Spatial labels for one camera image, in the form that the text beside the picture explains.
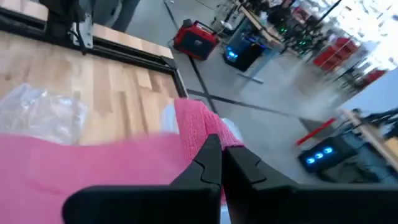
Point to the black computer blue lights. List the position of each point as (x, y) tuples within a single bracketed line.
[(245, 54), (323, 155)]

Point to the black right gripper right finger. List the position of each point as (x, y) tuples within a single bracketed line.
[(295, 205)]

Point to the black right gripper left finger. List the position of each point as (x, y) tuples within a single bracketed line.
[(155, 205)]

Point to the pink elastic bandage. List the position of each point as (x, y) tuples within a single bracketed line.
[(93, 165)]

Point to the red black generator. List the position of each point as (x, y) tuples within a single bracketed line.
[(196, 40)]

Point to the black metal table frame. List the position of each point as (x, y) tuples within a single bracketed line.
[(130, 56)]

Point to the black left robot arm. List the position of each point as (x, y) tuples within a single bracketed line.
[(59, 18)]

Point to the clear plastic bag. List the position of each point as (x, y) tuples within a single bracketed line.
[(40, 115)]

